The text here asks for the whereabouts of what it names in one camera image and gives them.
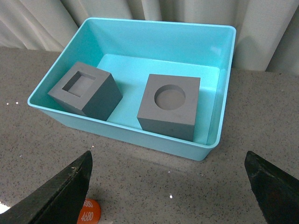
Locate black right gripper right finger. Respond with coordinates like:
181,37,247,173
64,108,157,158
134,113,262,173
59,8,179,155
244,151,299,224

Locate turquoise plastic box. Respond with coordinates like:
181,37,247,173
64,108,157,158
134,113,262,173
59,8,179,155
28,17,236,161

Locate gray cube square hole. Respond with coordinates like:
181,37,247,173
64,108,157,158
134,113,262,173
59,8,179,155
48,62,122,121

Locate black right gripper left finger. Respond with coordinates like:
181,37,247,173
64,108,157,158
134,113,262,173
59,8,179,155
0,151,93,224

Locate orange cylinder white numbers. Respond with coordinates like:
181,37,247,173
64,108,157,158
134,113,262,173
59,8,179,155
77,198,101,224

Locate white curtain backdrop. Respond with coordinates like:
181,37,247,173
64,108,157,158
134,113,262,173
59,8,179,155
0,0,299,75

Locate gray cube round hole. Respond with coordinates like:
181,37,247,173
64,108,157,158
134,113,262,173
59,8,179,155
137,74,200,141

